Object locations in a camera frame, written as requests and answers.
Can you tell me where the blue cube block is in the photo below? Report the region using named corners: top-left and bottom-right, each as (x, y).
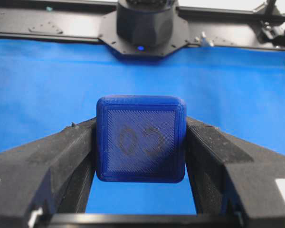
top-left (96, 95), bottom-right (187, 183)

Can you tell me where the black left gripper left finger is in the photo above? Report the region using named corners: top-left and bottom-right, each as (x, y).
top-left (0, 119), bottom-right (96, 228)

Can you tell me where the blue table cloth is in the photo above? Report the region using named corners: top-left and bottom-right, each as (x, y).
top-left (0, 38), bottom-right (285, 214)

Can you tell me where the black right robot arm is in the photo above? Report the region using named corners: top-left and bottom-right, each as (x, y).
top-left (116, 0), bottom-right (175, 47)

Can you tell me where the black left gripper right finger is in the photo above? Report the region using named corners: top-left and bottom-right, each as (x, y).
top-left (185, 117), bottom-right (285, 228)

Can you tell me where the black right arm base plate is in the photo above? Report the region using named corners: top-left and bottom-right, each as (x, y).
top-left (98, 5), bottom-right (191, 57)

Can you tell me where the black aluminium frame rail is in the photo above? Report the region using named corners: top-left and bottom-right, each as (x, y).
top-left (0, 0), bottom-right (285, 51)

